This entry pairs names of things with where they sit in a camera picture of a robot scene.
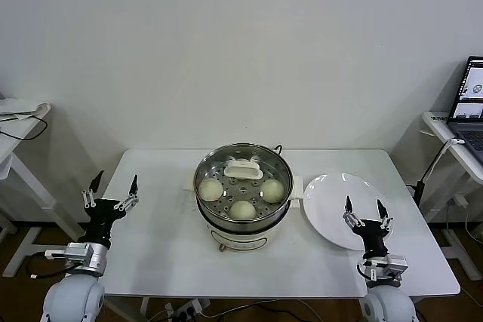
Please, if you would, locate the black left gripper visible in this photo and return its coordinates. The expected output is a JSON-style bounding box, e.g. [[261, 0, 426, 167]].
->
[[82, 170, 140, 242]]

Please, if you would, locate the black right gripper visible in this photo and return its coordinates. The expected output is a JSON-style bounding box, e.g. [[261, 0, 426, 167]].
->
[[342, 195, 394, 258]]

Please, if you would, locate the white steamed baozi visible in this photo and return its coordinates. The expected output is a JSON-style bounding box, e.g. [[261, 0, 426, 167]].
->
[[229, 200, 257, 224], [198, 179, 224, 203], [259, 179, 285, 204]]

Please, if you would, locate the glass lid with white handle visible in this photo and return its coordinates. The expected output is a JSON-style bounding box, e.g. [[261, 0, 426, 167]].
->
[[193, 143, 294, 222]]

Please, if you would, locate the stainless steel steamer basket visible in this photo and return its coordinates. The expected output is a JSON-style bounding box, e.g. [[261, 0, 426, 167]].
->
[[193, 143, 294, 225]]

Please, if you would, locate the steel steamer pot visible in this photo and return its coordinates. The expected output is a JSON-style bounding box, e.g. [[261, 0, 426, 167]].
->
[[183, 170, 305, 253]]

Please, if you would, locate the white round plate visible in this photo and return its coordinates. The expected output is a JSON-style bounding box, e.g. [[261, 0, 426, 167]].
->
[[302, 172, 395, 251]]

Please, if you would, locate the white side table with cloth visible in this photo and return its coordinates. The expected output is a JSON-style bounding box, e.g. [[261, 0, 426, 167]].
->
[[0, 101, 90, 278]]

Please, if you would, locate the white side table with laptop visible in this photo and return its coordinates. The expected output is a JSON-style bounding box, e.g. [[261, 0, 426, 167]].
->
[[418, 110, 483, 281]]

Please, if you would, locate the white power strip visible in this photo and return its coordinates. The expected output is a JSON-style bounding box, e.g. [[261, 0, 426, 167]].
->
[[164, 298, 211, 319]]

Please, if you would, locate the open grey laptop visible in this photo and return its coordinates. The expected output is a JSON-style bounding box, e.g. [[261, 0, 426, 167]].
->
[[446, 54, 483, 167]]

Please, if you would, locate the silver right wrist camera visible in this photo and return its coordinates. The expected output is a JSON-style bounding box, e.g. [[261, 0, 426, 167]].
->
[[385, 253, 409, 276]]

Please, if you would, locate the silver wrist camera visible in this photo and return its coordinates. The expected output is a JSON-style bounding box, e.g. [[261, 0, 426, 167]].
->
[[385, 253, 409, 276], [44, 242, 95, 265]]

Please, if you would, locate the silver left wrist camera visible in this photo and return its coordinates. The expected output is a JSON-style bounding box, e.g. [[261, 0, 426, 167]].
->
[[44, 242, 95, 265]]

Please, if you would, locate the thin black cable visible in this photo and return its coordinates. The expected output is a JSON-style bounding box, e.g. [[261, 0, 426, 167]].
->
[[0, 112, 49, 142]]

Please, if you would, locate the white laptop cable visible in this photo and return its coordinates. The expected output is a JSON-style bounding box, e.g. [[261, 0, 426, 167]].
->
[[420, 137, 466, 187]]

